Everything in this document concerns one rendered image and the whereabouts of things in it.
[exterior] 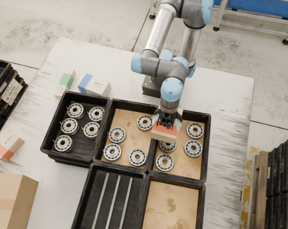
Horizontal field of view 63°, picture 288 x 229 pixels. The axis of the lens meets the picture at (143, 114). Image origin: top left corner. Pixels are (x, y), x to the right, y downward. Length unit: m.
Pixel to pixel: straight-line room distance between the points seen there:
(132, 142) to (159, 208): 0.39
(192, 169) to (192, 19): 0.78
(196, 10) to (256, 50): 2.05
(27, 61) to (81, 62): 1.30
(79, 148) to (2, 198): 0.45
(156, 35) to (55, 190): 1.06
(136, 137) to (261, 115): 1.57
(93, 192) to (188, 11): 1.02
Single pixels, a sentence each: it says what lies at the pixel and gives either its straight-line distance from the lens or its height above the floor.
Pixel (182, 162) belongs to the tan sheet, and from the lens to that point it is 1.36.
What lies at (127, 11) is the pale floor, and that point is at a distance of 3.40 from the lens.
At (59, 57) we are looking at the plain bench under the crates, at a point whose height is 0.70.
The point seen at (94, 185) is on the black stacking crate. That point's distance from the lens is 1.36.
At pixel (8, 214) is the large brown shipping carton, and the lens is 1.42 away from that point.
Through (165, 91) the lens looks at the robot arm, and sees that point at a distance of 0.82.
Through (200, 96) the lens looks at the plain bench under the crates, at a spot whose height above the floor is 0.70.
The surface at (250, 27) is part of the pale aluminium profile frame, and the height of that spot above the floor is 0.13.
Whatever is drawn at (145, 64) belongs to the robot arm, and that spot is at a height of 1.43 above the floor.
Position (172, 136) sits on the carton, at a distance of 1.09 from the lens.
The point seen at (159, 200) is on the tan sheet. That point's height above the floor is 0.83.
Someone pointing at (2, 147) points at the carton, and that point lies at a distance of 1.70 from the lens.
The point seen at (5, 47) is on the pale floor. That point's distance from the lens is 3.44.
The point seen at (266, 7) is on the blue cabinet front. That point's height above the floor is 0.41.
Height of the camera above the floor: 2.13
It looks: 63 degrees down
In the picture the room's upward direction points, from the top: 3 degrees counter-clockwise
